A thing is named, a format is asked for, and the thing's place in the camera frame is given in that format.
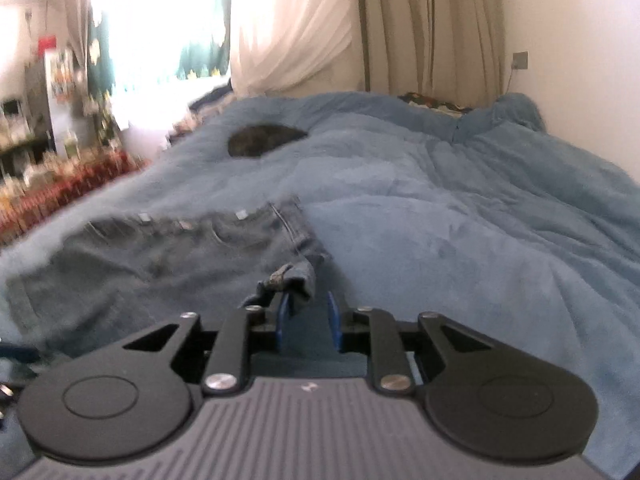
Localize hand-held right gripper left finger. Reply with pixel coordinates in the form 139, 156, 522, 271
122, 290, 292, 395

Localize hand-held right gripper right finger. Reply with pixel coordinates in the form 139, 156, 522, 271
326, 290, 497, 396

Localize blue denim jeans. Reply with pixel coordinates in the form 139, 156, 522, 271
6, 196, 332, 363

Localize blue fleece blanket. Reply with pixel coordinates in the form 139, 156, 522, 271
0, 91, 640, 466

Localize dark round cloth patch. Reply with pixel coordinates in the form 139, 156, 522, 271
227, 122, 308, 157

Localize patterned pillow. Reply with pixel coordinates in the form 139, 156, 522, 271
397, 91, 473, 115

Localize cluttered shelf unit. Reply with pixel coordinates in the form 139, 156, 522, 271
0, 35, 151, 246

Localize sheer white curtain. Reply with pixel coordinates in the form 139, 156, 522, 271
65, 0, 363, 98

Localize beige curtain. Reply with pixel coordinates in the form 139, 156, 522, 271
352, 0, 505, 101

